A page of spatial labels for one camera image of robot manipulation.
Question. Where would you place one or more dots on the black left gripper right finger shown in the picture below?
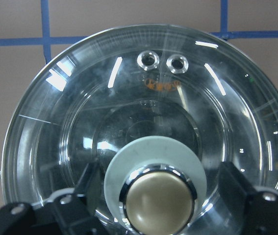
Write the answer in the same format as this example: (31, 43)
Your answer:
(237, 193)

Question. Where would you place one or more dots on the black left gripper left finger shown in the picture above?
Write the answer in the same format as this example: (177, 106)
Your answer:
(87, 193)

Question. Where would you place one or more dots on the glass pot lid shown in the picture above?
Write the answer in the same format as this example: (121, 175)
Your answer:
(135, 97)

